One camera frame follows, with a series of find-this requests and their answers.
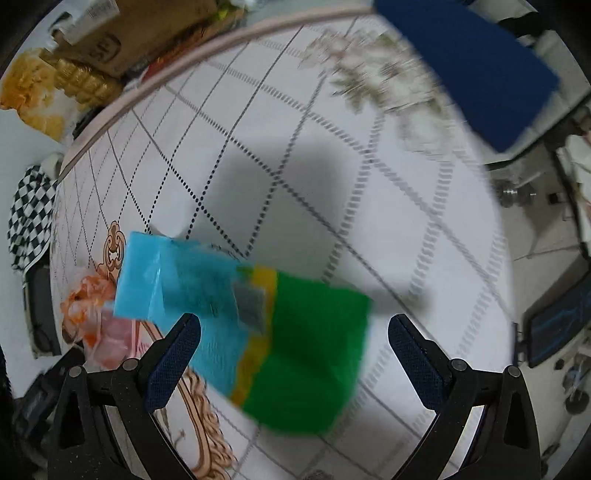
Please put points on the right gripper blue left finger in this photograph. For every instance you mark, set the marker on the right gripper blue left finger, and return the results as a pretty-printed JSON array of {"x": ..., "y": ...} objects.
[{"x": 151, "y": 379}]

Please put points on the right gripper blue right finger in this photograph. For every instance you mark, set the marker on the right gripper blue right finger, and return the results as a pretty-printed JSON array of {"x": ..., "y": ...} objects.
[{"x": 432, "y": 373}]

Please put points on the blue green plastic bag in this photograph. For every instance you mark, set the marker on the blue green plastic bag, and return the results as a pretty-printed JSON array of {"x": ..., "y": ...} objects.
[{"x": 283, "y": 349}]

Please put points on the orange plastic wrapper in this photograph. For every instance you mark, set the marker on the orange plastic wrapper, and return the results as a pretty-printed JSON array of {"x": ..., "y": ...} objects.
[{"x": 88, "y": 318}]

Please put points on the black blue exercise bench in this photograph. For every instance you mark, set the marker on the black blue exercise bench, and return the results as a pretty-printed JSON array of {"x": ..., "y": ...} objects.
[{"x": 549, "y": 330}]

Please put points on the metal dumbbell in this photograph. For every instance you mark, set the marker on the metal dumbbell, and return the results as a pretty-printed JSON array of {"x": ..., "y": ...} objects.
[{"x": 510, "y": 194}]

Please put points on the checkered black white cloth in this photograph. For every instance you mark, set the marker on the checkered black white cloth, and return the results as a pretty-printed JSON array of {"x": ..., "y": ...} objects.
[{"x": 30, "y": 218}]

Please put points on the floral grid tablecloth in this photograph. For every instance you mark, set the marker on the floral grid tablecloth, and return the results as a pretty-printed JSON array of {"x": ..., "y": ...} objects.
[{"x": 324, "y": 150}]

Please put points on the white cushioned chair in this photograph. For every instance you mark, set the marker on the white cushioned chair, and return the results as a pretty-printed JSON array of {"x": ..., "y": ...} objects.
[{"x": 574, "y": 159}]

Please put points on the gold bottle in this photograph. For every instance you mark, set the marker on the gold bottle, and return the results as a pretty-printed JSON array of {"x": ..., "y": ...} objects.
[{"x": 86, "y": 85}]

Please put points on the blue cushion chair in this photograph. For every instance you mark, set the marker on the blue cushion chair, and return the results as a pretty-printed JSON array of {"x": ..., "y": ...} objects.
[{"x": 500, "y": 85}]

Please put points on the yellow snack bag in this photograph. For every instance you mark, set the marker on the yellow snack bag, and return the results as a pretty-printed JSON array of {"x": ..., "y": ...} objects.
[{"x": 28, "y": 87}]

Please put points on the cardboard box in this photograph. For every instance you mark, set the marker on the cardboard box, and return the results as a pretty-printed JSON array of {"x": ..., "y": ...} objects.
[{"x": 113, "y": 36}]

